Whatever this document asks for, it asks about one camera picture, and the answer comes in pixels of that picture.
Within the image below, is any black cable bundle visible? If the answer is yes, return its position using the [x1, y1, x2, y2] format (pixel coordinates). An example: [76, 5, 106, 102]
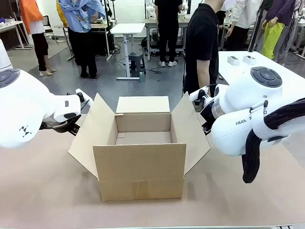
[242, 98, 305, 184]

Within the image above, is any person in lime trousers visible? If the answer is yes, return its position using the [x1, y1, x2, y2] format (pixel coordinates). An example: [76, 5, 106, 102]
[261, 0, 297, 62]

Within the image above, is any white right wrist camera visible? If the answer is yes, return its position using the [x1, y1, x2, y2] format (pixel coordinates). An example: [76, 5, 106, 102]
[189, 87, 216, 110]

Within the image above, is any brown cardboard box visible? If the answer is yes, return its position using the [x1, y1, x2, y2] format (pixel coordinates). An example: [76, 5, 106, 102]
[68, 92, 212, 202]

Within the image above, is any background person in black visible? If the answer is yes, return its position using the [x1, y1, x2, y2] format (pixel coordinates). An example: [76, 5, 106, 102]
[153, 0, 184, 68]

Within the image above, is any large white table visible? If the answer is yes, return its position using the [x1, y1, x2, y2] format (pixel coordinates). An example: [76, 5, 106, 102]
[218, 50, 305, 98]

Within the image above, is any background work desk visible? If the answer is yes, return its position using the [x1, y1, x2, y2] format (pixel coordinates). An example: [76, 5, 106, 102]
[54, 22, 112, 62]

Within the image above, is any black office chair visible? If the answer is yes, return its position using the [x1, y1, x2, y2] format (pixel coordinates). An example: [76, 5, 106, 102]
[44, 15, 60, 45]

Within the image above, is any person in blue shirt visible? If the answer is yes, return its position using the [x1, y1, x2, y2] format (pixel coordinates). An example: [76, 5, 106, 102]
[58, 0, 106, 79]

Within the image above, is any person in white shirt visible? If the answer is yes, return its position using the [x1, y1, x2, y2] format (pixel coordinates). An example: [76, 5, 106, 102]
[225, 0, 263, 51]

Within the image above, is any person's right forearm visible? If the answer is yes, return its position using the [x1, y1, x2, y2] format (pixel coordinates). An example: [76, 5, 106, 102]
[194, 58, 211, 89]

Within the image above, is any person in orange top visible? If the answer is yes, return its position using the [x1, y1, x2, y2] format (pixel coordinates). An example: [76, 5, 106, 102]
[19, 0, 57, 77]

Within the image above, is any small white side table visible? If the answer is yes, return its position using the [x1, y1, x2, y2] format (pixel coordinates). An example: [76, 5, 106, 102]
[0, 20, 33, 51]

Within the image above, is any grey plastic stool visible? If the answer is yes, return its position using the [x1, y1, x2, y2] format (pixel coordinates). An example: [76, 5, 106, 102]
[128, 52, 146, 78]

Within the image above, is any long background workbench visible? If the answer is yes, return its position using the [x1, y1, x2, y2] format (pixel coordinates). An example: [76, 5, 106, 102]
[144, 18, 191, 62]

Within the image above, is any person in yellow top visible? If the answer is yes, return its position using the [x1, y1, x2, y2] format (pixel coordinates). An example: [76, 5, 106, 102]
[56, 0, 70, 27]

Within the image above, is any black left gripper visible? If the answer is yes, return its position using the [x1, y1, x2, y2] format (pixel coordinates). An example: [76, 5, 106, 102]
[63, 119, 82, 137]

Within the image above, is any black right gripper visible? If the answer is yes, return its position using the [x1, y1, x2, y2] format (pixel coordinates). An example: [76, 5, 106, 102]
[199, 104, 215, 136]

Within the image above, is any white height-adjustable desk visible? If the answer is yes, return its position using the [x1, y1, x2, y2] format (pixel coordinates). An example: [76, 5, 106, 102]
[110, 22, 146, 81]

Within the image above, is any person in black shirt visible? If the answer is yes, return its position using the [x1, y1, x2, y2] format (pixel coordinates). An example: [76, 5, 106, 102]
[183, 0, 226, 96]

